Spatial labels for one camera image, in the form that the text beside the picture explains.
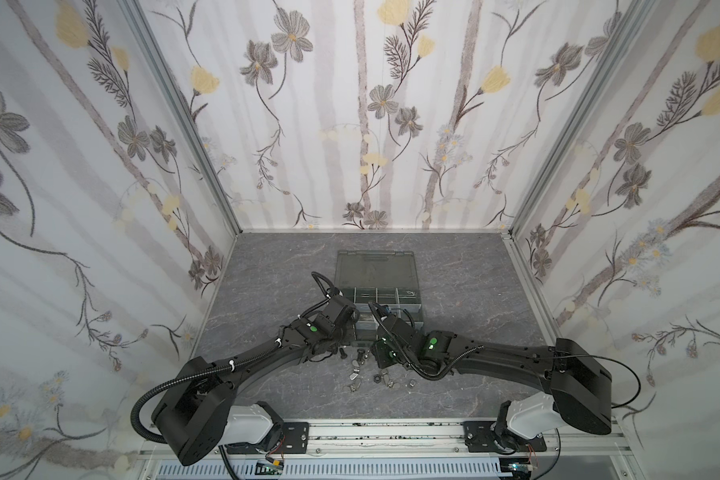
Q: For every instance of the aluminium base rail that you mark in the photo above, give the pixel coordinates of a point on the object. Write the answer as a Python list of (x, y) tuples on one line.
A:
[(427, 448)]

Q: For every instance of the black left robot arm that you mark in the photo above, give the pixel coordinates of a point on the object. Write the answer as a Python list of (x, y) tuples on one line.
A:
[(194, 412)]

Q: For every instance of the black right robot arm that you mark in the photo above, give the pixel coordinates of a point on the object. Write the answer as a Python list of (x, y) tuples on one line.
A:
[(579, 386)]

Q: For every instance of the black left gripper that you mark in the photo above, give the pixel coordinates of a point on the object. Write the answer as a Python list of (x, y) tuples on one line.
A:
[(344, 309)]

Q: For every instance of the green transparent compartment box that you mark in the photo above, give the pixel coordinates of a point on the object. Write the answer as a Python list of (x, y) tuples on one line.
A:
[(382, 276)]

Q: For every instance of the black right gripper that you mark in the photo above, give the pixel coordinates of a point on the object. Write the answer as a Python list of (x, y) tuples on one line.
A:
[(387, 335)]

